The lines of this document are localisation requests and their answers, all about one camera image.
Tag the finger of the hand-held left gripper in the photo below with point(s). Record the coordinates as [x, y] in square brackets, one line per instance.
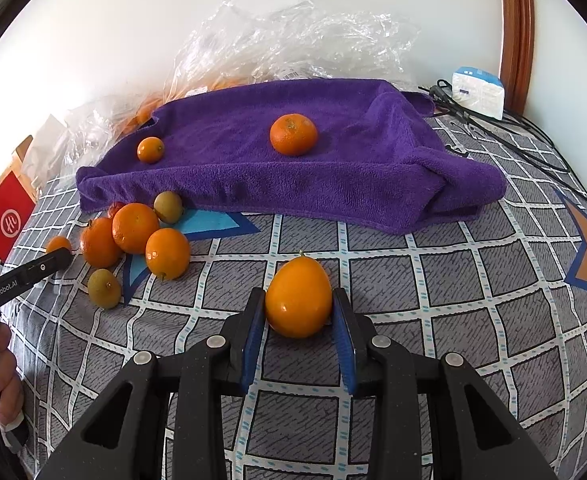
[53, 262]

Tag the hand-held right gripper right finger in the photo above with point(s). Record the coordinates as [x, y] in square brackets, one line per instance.
[344, 345]

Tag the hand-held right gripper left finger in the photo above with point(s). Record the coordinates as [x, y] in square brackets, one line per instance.
[254, 345]

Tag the yellow-green round fruit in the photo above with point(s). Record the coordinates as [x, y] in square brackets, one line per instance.
[169, 207]
[104, 289]

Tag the egg-shaped orange fruit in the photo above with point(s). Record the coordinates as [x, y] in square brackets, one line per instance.
[298, 300]

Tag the person's left hand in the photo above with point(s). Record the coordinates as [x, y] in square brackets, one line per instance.
[5, 375]

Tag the small orange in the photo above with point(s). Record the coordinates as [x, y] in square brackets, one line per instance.
[150, 150]
[57, 244]

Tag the red paper bag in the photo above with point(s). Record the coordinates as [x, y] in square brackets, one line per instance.
[3, 215]

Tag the small red fruit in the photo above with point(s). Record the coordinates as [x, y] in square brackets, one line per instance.
[114, 208]

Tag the white paper bag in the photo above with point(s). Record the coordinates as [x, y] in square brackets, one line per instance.
[45, 152]

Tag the round orange with stem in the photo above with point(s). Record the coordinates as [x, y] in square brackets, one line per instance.
[168, 254]

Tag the clear plastic bag of oranges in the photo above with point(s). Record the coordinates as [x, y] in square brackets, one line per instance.
[213, 55]
[98, 130]

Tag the purple towel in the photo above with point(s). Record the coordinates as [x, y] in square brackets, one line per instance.
[223, 160]

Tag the large mandarin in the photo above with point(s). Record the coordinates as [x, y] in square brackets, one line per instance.
[293, 135]

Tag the white and blue tissue pack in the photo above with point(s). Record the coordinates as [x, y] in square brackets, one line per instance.
[478, 92]

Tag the crumpled clear plastic bag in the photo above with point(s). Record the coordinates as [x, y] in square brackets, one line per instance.
[353, 45]

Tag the brown wooden frame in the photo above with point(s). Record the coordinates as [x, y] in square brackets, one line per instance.
[518, 35]

